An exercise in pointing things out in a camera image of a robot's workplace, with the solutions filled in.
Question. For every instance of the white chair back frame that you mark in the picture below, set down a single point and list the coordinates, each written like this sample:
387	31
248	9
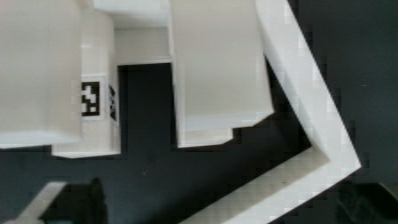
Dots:
218	64

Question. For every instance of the white chair seat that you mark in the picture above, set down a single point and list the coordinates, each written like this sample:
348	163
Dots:
140	33

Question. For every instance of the white chair leg tagged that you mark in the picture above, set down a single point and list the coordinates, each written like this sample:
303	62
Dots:
101	143

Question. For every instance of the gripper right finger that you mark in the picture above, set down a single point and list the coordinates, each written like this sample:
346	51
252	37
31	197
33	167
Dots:
369	203

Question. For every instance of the white U-shaped obstacle frame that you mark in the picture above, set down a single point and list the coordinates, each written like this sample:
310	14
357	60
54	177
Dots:
319	167

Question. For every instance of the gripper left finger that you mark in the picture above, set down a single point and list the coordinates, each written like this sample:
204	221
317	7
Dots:
69	204

